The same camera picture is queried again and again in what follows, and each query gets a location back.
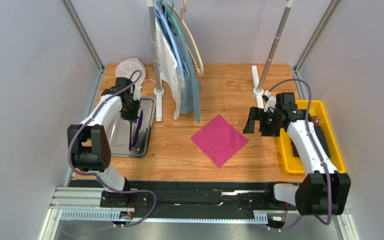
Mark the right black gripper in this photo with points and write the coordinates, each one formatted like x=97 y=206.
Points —
x=262 y=120

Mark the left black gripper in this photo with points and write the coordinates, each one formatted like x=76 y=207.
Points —
x=133 y=117

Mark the purple metal spoon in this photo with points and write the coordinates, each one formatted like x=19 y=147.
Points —
x=137 y=130

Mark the pink paper napkin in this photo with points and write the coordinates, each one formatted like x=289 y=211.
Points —
x=219 y=140

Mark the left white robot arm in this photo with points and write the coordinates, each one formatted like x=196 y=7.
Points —
x=89 y=152

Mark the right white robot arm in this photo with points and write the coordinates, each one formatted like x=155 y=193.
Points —
x=324 y=191

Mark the silver metal tray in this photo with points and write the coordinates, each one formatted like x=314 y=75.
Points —
x=118 y=134

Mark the right rack pole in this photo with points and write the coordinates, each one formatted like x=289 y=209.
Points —
x=258 y=81

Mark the rack pole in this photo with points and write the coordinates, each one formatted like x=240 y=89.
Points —
x=258 y=81
x=159 y=92

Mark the yellow plastic bin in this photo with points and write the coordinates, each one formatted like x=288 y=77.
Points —
x=312 y=156

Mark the left rack pole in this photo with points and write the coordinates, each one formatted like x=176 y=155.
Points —
x=159 y=92

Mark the pink gold utensil in bin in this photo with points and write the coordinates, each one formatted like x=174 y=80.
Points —
x=318 y=121

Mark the blue grey hanging cloth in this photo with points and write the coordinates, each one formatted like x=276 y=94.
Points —
x=191 y=98

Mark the black object in bin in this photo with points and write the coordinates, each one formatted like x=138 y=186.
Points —
x=321 y=137

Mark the pink white mesh basket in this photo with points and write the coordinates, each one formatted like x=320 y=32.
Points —
x=126 y=68

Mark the white lace cloth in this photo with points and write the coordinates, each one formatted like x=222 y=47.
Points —
x=170 y=72

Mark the blue clothes hanger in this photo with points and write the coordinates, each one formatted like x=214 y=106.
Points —
x=172 y=33

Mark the beige clothes hanger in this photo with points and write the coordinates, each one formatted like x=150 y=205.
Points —
x=191 y=45

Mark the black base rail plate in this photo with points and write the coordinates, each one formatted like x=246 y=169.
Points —
x=195 y=200

